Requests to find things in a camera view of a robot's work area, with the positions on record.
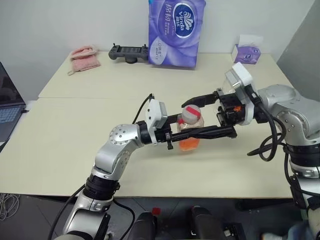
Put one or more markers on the small red cap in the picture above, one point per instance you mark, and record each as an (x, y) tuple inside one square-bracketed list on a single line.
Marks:
[(156, 211)]

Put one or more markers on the pink folded towel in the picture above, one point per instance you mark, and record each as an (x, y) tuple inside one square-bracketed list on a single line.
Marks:
[(83, 58)]

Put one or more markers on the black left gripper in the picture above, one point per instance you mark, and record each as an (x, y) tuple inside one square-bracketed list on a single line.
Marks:
[(162, 136)]

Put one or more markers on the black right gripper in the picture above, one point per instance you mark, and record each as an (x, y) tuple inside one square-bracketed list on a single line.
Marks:
[(230, 107)]

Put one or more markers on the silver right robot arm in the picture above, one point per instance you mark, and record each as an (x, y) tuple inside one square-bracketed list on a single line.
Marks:
[(295, 112)]

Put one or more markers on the dark laptop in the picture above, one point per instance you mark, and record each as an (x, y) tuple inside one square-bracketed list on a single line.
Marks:
[(8, 107)]

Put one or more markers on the dark rounded shape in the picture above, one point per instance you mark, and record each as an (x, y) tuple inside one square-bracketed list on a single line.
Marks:
[(145, 226), (203, 222)]

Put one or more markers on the black handheld controller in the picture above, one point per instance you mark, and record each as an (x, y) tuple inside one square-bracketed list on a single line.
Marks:
[(128, 52)]

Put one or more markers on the purple tissue box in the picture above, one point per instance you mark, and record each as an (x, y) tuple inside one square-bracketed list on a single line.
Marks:
[(247, 52)]

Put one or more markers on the purple Vinda tissue pack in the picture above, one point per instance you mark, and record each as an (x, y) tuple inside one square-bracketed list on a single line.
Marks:
[(175, 35)]

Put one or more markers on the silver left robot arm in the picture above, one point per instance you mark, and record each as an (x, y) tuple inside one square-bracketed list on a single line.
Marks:
[(117, 152)]

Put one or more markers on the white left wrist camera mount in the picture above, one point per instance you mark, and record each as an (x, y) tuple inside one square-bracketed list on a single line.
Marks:
[(155, 112)]

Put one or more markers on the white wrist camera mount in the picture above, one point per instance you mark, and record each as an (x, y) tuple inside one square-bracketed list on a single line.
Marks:
[(155, 112), (241, 75)]

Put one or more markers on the plastic bottle with orange drink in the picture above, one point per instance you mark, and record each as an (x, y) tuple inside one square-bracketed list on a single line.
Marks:
[(191, 125)]

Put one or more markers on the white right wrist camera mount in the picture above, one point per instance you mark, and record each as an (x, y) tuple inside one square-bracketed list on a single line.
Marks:
[(241, 75)]

